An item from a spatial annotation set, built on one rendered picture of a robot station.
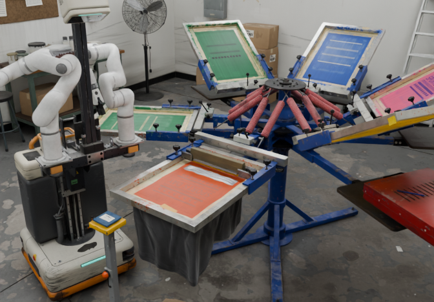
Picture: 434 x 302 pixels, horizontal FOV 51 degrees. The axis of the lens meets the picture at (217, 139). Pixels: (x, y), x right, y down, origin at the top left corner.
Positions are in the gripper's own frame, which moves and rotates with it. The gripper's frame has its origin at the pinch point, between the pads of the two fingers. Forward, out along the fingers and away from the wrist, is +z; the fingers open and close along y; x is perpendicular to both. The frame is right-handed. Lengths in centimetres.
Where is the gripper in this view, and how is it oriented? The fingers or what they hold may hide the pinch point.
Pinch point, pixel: (101, 111)
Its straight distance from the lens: 300.4
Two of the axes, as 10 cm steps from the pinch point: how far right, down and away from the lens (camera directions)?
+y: -5.0, -0.6, 8.7
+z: 2.9, 9.3, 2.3
